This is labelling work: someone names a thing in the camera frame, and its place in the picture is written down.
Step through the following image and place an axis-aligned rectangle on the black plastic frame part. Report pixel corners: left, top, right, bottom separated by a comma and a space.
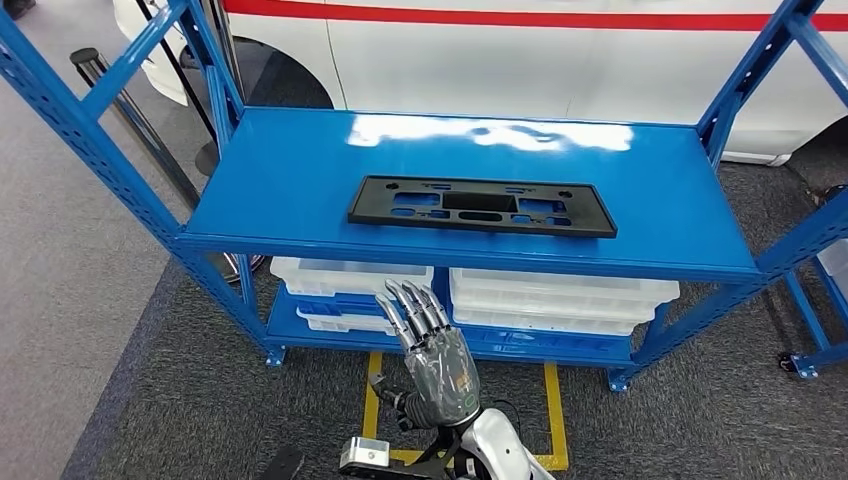
347, 175, 619, 240

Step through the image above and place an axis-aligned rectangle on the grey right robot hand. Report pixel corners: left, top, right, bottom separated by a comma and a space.
369, 279, 483, 432

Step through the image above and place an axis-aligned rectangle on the blue metal shelf rack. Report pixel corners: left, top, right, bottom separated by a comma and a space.
0, 0, 848, 393
778, 254, 848, 382

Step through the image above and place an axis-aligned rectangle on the white car with red stripe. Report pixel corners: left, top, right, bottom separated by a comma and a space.
111, 0, 848, 167

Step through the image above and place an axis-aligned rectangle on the round dark stanchion base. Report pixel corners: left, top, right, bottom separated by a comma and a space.
804, 185, 848, 208

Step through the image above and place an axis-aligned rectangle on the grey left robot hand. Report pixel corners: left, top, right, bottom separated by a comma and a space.
254, 447, 306, 480

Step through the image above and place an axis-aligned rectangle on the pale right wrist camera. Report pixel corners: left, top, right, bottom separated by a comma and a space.
339, 437, 392, 473

